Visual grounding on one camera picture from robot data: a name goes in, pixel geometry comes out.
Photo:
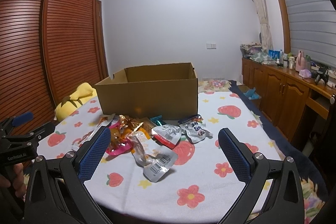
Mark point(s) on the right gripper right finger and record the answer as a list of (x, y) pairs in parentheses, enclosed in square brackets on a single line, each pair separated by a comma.
[(284, 201)]

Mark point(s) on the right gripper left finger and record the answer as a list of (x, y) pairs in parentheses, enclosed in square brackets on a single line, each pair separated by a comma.
[(56, 192)]

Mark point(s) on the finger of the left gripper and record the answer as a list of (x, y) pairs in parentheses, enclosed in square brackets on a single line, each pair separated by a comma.
[(22, 119), (39, 133)]

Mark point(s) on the white orange snack packet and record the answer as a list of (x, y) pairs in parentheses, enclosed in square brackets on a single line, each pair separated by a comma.
[(104, 120)]

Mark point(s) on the pink chicken snack packet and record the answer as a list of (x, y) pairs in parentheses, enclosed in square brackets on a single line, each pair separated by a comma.
[(118, 144)]

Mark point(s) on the copper foil snack packet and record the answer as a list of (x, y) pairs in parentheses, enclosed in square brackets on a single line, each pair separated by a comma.
[(128, 125)]

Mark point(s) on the white blue snack pouch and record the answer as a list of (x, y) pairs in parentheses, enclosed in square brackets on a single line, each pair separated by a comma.
[(194, 128)]

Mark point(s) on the orange silver snack pouch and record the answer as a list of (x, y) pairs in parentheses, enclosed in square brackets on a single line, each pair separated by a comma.
[(155, 159)]

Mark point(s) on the silver red snack pouch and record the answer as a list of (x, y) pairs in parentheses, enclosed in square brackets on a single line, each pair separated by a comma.
[(167, 134)]

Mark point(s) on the teal candy wrapper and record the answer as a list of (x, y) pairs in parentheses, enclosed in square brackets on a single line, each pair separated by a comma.
[(158, 120)]

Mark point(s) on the clear brown biscuit packet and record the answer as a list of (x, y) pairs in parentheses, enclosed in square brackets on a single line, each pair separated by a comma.
[(146, 127)]

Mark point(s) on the person's left hand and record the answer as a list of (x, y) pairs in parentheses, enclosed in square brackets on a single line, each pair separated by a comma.
[(17, 182)]

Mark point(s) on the dark blue blanket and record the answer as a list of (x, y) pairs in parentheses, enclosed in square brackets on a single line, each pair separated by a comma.
[(305, 167)]

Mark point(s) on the yellow plush toy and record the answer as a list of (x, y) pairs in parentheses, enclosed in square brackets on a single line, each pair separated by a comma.
[(71, 103)]

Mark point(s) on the red-brown louvered wardrobe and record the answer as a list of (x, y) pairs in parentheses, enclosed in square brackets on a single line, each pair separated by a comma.
[(48, 48)]

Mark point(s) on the wooden sideboard cabinet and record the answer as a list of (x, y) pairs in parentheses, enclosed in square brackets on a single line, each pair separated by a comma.
[(285, 95)]

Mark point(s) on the pink thermos bottle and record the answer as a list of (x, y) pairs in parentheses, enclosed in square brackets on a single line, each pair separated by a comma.
[(300, 61)]

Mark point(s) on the brown cardboard box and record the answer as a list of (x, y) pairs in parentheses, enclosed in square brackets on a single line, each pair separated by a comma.
[(169, 90)]

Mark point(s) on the window roller blind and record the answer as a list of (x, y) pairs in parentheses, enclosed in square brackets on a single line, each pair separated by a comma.
[(312, 29)]

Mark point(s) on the beige curtain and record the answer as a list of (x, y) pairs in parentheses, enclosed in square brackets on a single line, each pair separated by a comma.
[(262, 13)]

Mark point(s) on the white wall switch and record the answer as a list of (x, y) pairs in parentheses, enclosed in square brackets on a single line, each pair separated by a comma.
[(211, 46)]

